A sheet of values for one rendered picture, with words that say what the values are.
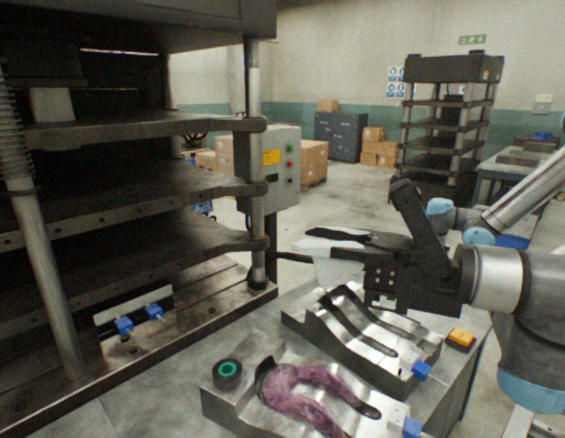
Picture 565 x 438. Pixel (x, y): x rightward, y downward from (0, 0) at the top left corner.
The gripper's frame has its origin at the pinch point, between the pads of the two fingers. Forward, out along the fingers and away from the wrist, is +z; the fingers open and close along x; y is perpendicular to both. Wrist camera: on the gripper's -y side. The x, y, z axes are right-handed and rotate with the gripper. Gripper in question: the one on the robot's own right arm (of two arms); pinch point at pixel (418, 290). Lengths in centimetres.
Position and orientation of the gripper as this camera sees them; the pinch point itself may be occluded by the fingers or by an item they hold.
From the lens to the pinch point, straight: 134.3
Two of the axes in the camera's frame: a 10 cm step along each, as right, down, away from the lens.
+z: 0.0, 9.3, 3.6
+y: 6.9, 2.6, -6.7
